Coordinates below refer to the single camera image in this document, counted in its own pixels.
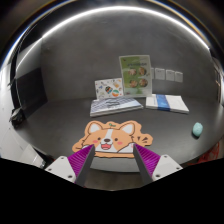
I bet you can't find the white and blue book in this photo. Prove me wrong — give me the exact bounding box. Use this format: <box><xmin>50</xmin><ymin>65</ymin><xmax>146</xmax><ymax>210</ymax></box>
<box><xmin>146</xmin><ymin>94</ymin><xmax>189</xmax><ymax>114</ymax></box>

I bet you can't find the white card with colourful eggs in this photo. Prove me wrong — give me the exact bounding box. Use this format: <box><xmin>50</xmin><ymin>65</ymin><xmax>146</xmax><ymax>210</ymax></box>
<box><xmin>95</xmin><ymin>78</ymin><xmax>123</xmax><ymax>99</ymax></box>

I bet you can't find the teal computer mouse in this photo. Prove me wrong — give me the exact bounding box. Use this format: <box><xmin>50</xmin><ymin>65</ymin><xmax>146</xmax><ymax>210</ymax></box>
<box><xmin>192</xmin><ymin>122</ymin><xmax>203</xmax><ymax>137</ymax></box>

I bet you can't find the green picture book standing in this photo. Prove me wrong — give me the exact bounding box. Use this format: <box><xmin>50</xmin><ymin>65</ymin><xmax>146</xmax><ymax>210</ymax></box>
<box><xmin>119</xmin><ymin>55</ymin><xmax>152</xmax><ymax>97</ymax></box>

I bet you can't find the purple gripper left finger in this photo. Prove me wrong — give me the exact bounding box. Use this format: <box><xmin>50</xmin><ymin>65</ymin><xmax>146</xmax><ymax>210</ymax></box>
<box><xmin>45</xmin><ymin>143</ymin><xmax>96</xmax><ymax>188</ymax></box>

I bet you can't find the corgi dog mouse pad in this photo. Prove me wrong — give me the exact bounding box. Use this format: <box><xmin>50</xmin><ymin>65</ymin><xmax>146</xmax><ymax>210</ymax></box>
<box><xmin>72</xmin><ymin>120</ymin><xmax>153</xmax><ymax>158</ymax></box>

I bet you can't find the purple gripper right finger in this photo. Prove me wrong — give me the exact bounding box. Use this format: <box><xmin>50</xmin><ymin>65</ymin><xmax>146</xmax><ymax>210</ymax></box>
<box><xmin>132</xmin><ymin>143</ymin><xmax>184</xmax><ymax>186</ymax></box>

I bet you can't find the white wall socket panel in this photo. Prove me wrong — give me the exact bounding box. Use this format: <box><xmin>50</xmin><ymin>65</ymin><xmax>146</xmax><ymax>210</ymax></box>
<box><xmin>166</xmin><ymin>70</ymin><xmax>175</xmax><ymax>81</ymax></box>
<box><xmin>175</xmin><ymin>72</ymin><xmax>183</xmax><ymax>83</ymax></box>
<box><xmin>155</xmin><ymin>68</ymin><xmax>165</xmax><ymax>80</ymax></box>

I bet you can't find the grey striped book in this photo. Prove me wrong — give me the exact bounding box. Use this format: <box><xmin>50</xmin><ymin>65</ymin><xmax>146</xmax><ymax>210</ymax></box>
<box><xmin>90</xmin><ymin>97</ymin><xmax>143</xmax><ymax>117</ymax></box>

